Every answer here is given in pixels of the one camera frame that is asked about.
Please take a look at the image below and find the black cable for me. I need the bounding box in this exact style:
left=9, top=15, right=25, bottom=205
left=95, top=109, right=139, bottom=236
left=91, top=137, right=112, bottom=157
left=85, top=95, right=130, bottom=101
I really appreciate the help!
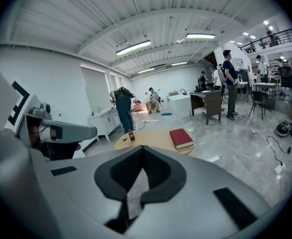
left=266, top=135, right=292, bottom=164

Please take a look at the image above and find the black metal chair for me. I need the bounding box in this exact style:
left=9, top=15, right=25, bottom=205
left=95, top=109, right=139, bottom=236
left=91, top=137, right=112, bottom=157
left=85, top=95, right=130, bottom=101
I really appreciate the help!
left=248, top=90, right=270, bottom=121

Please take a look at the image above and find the black backpack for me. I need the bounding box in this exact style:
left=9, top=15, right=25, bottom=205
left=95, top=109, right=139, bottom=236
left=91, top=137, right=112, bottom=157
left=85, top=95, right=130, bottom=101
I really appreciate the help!
left=115, top=86, right=134, bottom=100

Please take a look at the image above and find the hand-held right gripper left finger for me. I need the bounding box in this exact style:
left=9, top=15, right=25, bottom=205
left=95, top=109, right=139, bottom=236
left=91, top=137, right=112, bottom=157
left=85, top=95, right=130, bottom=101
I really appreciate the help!
left=0, top=130, right=144, bottom=239

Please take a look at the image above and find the dark wooden vanity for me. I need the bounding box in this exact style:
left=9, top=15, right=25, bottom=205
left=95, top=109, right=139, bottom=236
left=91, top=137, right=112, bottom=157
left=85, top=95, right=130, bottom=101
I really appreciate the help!
left=190, top=89, right=223, bottom=125

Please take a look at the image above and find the red hardcover book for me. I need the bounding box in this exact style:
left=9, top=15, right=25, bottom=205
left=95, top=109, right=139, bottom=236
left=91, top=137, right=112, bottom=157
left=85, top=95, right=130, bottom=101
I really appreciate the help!
left=169, top=128, right=195, bottom=150

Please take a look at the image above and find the black balcony railing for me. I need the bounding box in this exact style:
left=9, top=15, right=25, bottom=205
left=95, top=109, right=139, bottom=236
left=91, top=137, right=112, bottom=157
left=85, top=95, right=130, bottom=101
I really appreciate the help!
left=239, top=27, right=292, bottom=55

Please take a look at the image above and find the wooden coffee table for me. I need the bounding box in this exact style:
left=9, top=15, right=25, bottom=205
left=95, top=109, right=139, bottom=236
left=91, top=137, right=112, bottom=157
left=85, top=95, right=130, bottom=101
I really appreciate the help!
left=113, top=128, right=195, bottom=155

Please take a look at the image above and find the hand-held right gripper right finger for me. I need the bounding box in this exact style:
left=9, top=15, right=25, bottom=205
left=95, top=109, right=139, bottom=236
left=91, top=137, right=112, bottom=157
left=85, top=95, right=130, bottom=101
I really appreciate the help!
left=124, top=145, right=272, bottom=239

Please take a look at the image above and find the cardboard box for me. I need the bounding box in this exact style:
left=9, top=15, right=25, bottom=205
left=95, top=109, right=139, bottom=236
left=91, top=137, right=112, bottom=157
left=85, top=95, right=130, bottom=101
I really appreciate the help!
left=139, top=102, right=152, bottom=113

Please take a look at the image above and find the white table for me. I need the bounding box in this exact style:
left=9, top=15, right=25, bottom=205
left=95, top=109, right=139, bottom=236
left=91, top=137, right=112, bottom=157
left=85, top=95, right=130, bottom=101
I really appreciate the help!
left=254, top=82, right=277, bottom=97

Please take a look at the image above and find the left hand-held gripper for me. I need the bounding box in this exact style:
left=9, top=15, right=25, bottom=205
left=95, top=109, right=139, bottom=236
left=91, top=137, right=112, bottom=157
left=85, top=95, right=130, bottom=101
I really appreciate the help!
left=3, top=80, right=98, bottom=159

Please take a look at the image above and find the white sink cabinet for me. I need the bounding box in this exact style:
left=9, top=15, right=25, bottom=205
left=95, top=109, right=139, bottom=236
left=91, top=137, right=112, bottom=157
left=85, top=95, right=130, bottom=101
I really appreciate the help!
left=87, top=107, right=122, bottom=142

